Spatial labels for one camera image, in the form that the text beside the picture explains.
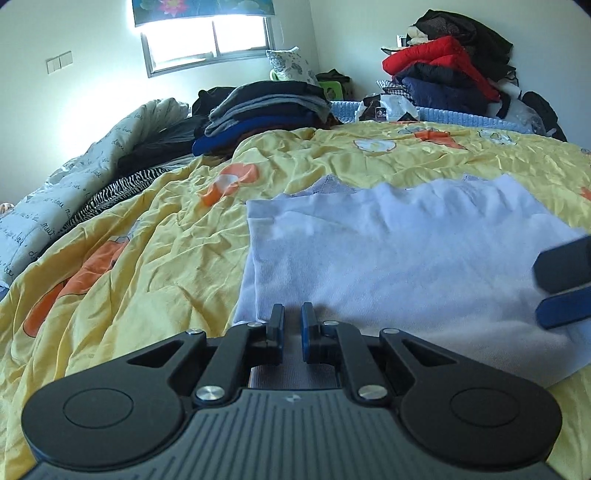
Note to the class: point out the zebra striped cloth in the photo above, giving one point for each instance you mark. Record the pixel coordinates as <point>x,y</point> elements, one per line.
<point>120,189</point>

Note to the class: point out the lavender lace-trimmed top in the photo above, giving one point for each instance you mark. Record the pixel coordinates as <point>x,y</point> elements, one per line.
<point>392,254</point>

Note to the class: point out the white printed quilt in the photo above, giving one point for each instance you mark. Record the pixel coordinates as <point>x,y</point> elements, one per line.
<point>69,184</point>

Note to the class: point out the navy jacket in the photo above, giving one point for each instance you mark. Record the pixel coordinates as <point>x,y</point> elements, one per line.
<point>443,90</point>

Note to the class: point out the green plastic stool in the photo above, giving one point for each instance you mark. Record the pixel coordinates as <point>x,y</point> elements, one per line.
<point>332,88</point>

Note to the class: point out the red puffer jacket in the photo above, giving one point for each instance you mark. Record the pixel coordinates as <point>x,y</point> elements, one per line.
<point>438,55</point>

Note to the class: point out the floral pillow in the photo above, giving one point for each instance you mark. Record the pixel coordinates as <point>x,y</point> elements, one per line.
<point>293,64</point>

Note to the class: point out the pile of black garments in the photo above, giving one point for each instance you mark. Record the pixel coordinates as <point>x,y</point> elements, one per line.
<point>466,32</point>

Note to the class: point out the stack of folded dark clothes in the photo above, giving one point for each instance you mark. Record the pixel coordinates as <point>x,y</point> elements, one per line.
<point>268,110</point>

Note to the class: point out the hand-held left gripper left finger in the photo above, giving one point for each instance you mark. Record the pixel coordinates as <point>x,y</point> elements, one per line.
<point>277,323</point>

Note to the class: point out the lotus print roller blind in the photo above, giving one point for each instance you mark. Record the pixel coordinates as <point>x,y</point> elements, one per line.
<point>198,5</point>

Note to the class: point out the yellow printed bedsheet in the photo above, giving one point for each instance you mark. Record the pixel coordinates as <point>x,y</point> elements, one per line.
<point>152,258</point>

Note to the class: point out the plastic bag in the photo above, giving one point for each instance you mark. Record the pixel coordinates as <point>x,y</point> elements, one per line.
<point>392,107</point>

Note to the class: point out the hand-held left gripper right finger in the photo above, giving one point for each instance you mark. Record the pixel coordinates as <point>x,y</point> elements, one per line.
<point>306,334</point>

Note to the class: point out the checkered cloth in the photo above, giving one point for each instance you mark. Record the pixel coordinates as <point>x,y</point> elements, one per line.
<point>392,87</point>

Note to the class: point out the window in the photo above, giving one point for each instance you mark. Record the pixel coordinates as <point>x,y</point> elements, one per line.
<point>207,41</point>

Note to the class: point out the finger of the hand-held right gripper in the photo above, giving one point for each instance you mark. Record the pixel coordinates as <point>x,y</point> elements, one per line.
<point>561,265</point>
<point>568,308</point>

